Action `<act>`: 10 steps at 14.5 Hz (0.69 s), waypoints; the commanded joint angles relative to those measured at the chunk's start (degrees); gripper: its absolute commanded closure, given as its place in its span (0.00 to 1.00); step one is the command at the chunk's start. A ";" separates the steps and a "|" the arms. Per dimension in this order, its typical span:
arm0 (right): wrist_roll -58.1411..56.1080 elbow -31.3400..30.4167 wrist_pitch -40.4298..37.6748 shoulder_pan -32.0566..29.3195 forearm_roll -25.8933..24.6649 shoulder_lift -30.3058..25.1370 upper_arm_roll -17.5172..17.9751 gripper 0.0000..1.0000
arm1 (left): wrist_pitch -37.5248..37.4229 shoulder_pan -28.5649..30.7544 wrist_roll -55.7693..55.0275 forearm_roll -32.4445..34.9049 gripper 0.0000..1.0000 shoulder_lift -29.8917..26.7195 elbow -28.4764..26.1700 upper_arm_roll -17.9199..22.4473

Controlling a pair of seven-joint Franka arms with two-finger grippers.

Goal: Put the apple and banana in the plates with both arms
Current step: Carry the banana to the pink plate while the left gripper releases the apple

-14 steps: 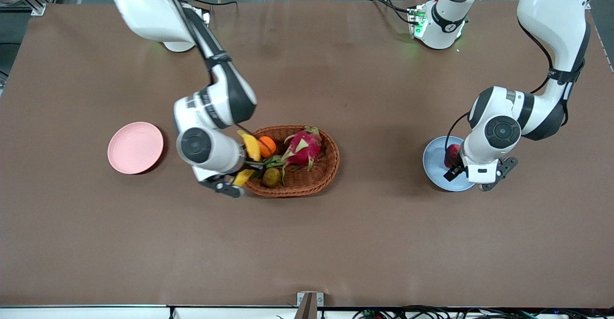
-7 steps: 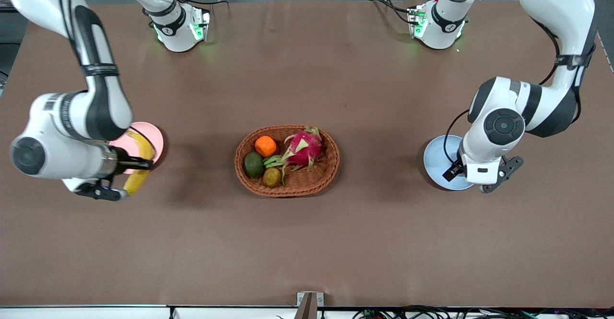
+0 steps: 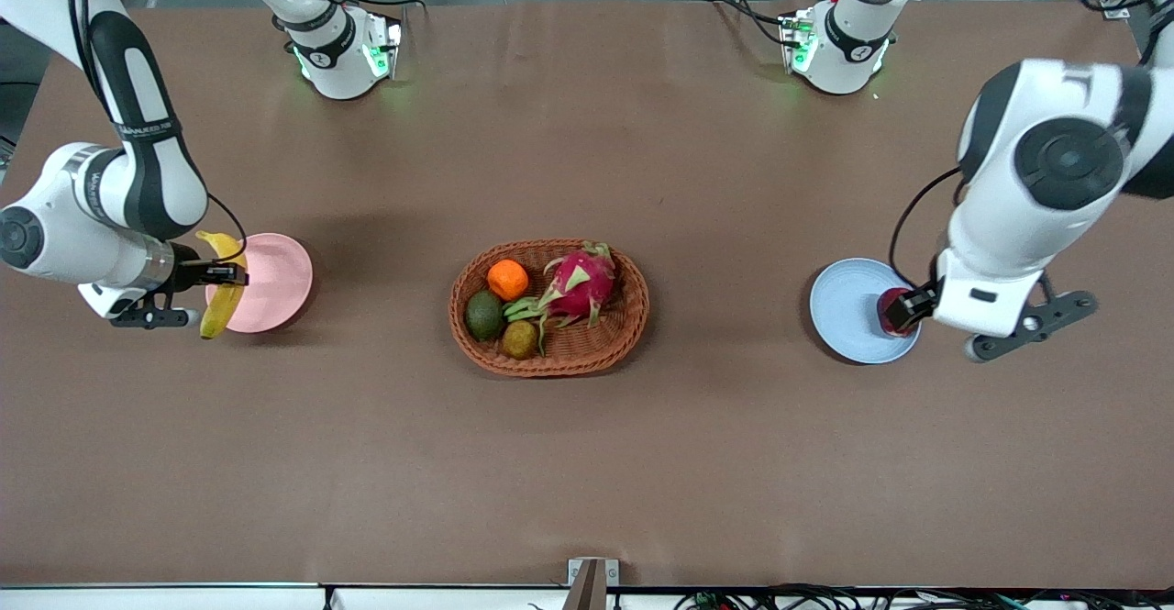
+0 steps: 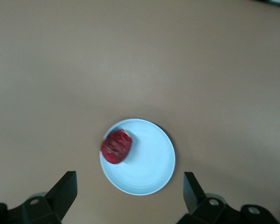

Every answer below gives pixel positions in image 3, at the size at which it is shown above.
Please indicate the pink round plate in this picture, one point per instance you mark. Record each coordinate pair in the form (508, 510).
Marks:
(271, 280)

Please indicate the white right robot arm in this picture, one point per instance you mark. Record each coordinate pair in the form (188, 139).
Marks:
(151, 170)

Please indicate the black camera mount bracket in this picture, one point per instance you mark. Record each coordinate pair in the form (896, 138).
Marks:
(151, 319)
(1055, 312)

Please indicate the dark green avocado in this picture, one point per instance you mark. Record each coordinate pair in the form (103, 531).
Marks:
(484, 316)

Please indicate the brownish green round fruit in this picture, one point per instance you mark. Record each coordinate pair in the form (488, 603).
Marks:
(519, 340)

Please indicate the red apple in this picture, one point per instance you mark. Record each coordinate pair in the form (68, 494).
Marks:
(888, 312)

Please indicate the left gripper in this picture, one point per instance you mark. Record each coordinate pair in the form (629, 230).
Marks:
(918, 303)

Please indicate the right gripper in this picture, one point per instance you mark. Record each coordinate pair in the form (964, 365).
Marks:
(190, 272)

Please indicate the orange mandarin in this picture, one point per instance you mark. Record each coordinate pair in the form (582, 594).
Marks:
(507, 280)

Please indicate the light blue round plate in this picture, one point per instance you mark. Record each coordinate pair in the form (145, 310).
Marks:
(848, 312)

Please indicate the brown woven wicker basket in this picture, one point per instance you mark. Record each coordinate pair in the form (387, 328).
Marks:
(605, 335)

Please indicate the pink dragon fruit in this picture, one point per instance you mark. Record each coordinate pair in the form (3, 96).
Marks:
(580, 284)

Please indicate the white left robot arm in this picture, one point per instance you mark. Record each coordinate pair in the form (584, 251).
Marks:
(1068, 160)

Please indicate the yellow banana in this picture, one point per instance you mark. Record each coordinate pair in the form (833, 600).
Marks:
(216, 315)

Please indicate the metal table edge bracket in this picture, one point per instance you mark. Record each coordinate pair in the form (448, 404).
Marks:
(592, 582)

